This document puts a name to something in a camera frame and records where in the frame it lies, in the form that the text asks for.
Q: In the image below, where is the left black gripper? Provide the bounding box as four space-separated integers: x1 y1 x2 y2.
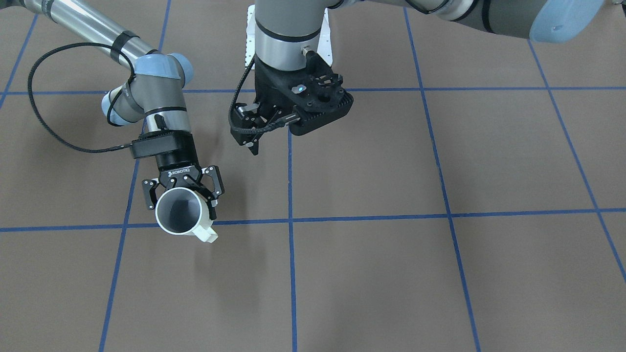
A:
233 62 299 155

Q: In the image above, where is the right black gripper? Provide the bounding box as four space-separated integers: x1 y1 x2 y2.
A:
142 149 225 220

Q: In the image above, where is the white plastic mug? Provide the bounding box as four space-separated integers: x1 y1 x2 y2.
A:
155 187 218 243

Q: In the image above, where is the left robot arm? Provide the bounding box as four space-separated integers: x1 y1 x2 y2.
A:
228 0 604 154

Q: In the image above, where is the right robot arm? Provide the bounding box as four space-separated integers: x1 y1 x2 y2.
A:
3 0 224 220

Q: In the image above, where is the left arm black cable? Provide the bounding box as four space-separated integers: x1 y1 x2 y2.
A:
229 54 301 135

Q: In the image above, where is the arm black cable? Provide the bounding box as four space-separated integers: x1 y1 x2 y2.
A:
229 54 301 135
27 43 137 154

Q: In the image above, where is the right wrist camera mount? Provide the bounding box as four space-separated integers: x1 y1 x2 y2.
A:
130 130 194 159

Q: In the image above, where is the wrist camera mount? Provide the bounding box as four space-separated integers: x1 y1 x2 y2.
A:
130 130 194 159
288 50 354 136

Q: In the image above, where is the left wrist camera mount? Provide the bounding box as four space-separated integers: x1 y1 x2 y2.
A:
288 50 354 136

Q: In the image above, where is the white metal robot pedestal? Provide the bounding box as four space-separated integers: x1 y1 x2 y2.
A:
245 4 333 66

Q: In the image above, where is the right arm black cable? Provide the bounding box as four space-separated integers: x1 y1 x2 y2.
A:
27 43 137 154

